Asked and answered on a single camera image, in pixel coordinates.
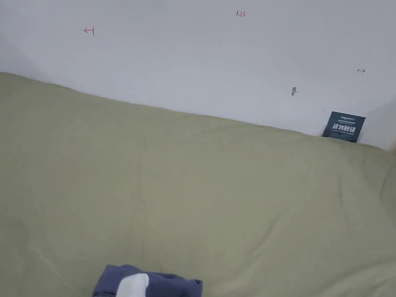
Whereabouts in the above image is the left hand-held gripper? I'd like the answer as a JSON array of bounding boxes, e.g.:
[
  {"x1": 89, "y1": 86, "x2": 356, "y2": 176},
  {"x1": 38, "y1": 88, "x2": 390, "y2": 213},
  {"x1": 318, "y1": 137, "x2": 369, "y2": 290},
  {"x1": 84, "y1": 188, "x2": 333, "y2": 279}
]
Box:
[{"x1": 61, "y1": 261, "x2": 197, "y2": 297}]

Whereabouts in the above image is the dark blue shirt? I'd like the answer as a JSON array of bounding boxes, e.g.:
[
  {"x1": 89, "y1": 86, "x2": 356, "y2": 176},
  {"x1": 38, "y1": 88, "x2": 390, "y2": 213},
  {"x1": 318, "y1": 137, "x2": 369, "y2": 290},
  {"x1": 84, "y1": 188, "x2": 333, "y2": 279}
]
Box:
[{"x1": 91, "y1": 260, "x2": 212, "y2": 297}]

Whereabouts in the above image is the bed with pale green sheet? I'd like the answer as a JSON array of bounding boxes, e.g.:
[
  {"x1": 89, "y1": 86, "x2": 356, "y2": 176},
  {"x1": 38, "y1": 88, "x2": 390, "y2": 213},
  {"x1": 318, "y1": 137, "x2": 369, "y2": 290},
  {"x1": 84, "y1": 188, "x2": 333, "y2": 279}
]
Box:
[{"x1": 0, "y1": 71, "x2": 396, "y2": 297}]

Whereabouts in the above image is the dark blue printed card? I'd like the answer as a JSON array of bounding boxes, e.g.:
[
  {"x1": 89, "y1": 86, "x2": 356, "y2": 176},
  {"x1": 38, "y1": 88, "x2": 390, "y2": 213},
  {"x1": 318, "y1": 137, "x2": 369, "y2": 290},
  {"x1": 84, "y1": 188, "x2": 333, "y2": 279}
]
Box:
[{"x1": 321, "y1": 110, "x2": 367, "y2": 145}]

